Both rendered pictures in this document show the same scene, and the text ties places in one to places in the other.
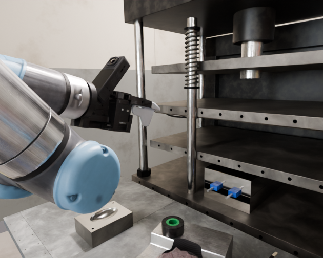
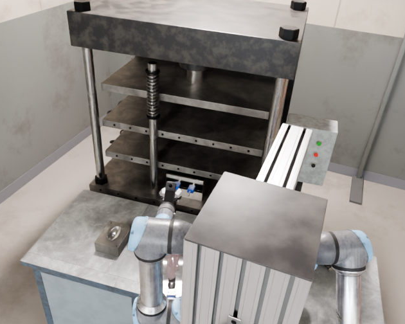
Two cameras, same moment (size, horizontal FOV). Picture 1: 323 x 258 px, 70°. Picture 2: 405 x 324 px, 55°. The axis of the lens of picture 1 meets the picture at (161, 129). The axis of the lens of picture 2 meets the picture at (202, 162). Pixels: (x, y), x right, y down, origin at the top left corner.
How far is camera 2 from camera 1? 156 cm
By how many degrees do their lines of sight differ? 37
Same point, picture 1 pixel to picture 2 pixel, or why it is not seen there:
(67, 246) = (100, 261)
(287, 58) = (226, 108)
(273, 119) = (217, 144)
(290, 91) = not seen: hidden behind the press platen
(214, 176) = (175, 179)
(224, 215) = (186, 206)
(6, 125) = not seen: hidden behind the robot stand
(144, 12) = (101, 47)
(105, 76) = (171, 195)
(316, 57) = (242, 111)
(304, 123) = (236, 148)
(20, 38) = not seen: outside the picture
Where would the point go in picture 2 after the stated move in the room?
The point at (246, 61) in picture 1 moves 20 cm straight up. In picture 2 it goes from (198, 103) to (200, 72)
